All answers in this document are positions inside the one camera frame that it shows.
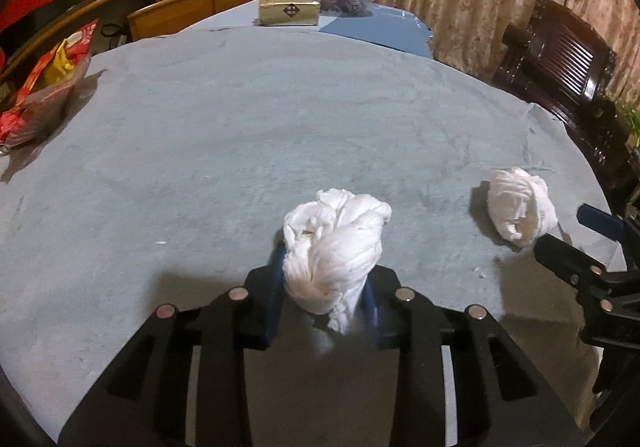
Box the tissue pack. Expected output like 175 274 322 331
258 0 322 28

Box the red snack bag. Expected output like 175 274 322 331
0 19 100 140

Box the white tissue wad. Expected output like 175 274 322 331
486 167 559 249
281 188 394 334

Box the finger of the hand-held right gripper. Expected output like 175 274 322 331
576 204 640 273
532 233 610 299

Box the clear plastic dish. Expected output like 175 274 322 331
0 54 93 148

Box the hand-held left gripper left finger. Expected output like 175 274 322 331
57 247 288 447

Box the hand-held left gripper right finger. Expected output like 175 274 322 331
361 267 586 447

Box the blue plastic sheet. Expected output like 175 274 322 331
320 3 434 60

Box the dark wooden armchair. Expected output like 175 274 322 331
492 0 633 218

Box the green potted plant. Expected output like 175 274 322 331
617 102 640 148

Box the wooden sofa frame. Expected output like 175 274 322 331
0 0 202 80

